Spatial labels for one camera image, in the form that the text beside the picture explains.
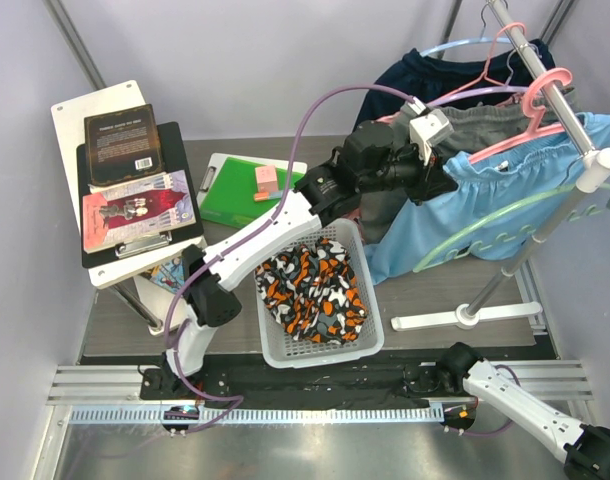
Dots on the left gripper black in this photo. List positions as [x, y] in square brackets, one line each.
[432, 180]

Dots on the light blue shorts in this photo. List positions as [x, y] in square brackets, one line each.
[529, 169]

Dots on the orange camouflage shorts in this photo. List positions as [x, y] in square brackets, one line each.
[312, 293]

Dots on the pink plastic hanger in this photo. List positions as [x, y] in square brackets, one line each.
[533, 112]

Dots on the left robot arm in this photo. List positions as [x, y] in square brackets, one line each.
[323, 195]

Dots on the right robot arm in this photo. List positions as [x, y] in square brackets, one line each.
[582, 448]

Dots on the grey shorts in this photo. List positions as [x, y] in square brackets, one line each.
[475, 129]

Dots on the purple hanger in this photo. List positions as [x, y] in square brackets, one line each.
[483, 85]

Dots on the light blue hanger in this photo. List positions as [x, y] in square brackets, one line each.
[439, 50]

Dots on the navy blue shorts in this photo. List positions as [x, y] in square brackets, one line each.
[379, 104]

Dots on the thin pink hanger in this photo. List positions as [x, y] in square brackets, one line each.
[462, 85]

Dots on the white clothes rack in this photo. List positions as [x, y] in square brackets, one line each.
[596, 172]

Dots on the orange blue eraser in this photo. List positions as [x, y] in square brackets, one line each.
[267, 196]

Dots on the pink cube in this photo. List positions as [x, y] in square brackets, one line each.
[266, 179]

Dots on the green folder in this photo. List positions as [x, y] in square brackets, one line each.
[230, 199]

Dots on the white plastic basket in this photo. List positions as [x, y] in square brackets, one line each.
[281, 352]

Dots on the blue comic book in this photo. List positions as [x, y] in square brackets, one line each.
[169, 275]

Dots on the white two-tier shelf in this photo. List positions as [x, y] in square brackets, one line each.
[120, 276]

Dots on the red pink comic book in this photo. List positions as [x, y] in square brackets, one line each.
[130, 211]

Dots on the dark brown book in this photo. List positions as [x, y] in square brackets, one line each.
[122, 146]

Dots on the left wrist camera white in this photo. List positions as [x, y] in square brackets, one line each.
[427, 131]

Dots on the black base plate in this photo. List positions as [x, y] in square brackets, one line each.
[389, 379]

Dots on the perforated cable duct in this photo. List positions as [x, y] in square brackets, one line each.
[183, 414]

